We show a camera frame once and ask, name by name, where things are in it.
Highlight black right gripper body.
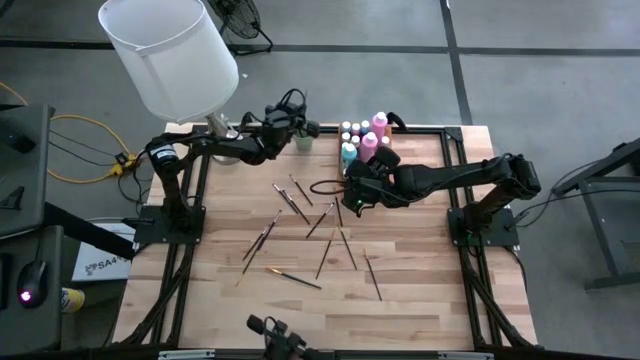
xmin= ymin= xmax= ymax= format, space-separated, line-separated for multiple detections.
xmin=343 ymin=146 xmax=402 ymax=217

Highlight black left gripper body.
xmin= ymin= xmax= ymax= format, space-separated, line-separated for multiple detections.
xmin=263 ymin=102 xmax=321 ymax=151

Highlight large teal blue paint bottle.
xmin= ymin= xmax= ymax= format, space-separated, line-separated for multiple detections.
xmin=340 ymin=142 xmax=359 ymax=174

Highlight large pink paint bottle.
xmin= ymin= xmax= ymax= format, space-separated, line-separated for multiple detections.
xmin=357 ymin=131 xmax=380 ymax=165
xmin=370 ymin=111 xmax=389 ymax=141

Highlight thin black paintbrush orange bristles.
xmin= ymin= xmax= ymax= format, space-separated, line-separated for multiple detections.
xmin=314 ymin=229 xmax=336 ymax=281
xmin=362 ymin=248 xmax=384 ymax=302
xmin=337 ymin=224 xmax=358 ymax=272

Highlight orange translucent plastic bin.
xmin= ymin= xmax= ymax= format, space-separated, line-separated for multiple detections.
xmin=338 ymin=122 xmax=396 ymax=181

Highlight black floor fan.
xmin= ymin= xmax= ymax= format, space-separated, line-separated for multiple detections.
xmin=207 ymin=0 xmax=275 ymax=56

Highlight wide paintbrush orange bristles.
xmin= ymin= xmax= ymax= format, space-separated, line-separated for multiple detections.
xmin=264 ymin=266 xmax=323 ymax=291

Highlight table lamp white shade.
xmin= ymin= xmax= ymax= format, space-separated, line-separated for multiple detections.
xmin=98 ymin=0 xmax=247 ymax=166

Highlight yellow power plug block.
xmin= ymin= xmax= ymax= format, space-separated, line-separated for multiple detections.
xmin=108 ymin=153 xmax=140 ymax=177

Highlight black metal beam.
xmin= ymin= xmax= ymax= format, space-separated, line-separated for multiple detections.
xmin=42 ymin=201 xmax=136 ymax=261

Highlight white cardboard box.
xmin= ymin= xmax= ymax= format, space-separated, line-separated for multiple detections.
xmin=71 ymin=222 xmax=136 ymax=283

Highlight black metal stand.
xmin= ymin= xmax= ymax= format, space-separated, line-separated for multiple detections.
xmin=549 ymin=137 xmax=640 ymax=292

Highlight yellow canister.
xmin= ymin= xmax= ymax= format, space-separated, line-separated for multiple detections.
xmin=60 ymin=287 xmax=86 ymax=314

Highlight black computer mouse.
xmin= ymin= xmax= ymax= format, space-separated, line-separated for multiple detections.
xmin=17 ymin=259 xmax=49 ymax=309

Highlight black desk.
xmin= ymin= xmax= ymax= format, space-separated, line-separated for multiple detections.
xmin=0 ymin=224 xmax=65 ymax=354

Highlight black handheld camera rig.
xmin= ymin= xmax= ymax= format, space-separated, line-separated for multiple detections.
xmin=246 ymin=313 xmax=321 ymax=360

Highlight black floor cable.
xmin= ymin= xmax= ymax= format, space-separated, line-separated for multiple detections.
xmin=509 ymin=187 xmax=640 ymax=234

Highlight yellow extension cable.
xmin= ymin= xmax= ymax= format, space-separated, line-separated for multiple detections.
xmin=0 ymin=82 xmax=136 ymax=185

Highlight black cable bundle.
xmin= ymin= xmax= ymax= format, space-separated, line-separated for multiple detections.
xmin=48 ymin=128 xmax=166 ymax=201

